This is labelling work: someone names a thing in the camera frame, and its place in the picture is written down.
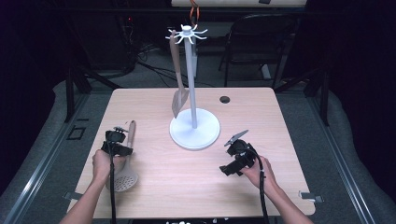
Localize white floor power strip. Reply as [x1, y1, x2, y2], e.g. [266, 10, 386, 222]
[261, 63, 273, 81]

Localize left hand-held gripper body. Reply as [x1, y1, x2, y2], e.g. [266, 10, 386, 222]
[101, 125, 129, 156]

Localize person's right hand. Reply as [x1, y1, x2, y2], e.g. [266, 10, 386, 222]
[241, 155, 278, 195]

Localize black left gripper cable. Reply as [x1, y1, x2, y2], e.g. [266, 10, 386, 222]
[106, 141, 118, 224]

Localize black floor cables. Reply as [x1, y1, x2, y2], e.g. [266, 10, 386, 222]
[134, 43, 216, 89]

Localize grey skimmer spoon brown handle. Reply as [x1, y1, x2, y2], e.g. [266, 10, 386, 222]
[106, 119, 139, 193]

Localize grey solid spatula brown handle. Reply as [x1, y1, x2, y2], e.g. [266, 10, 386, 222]
[170, 36, 185, 119]

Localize black folding chair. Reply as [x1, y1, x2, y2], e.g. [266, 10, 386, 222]
[218, 13, 297, 90]

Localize person's left hand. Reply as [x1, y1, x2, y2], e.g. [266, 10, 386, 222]
[92, 149, 126, 185]

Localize grey slotted spatula brown handle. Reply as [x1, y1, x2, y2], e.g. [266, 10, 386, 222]
[169, 29, 191, 108]

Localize orange hanging cable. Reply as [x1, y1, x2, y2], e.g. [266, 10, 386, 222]
[189, 0, 201, 26]

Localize white utensil stand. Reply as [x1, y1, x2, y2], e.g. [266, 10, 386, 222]
[164, 24, 221, 151]

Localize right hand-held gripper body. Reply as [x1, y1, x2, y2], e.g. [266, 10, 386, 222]
[223, 129, 258, 171]

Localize aluminium floor rail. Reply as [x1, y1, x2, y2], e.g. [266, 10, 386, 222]
[0, 92, 92, 224]
[307, 96, 376, 224]

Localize grey tape piece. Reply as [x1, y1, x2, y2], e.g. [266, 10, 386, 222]
[63, 190, 86, 202]
[298, 189, 325, 203]

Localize black tape square outline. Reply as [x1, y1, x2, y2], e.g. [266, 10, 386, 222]
[66, 124, 87, 141]

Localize dark equipment rack red light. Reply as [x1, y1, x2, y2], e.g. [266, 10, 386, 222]
[116, 12, 139, 73]

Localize black metal floor stand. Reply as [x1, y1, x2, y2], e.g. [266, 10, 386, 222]
[64, 66, 122, 124]
[274, 68, 331, 127]

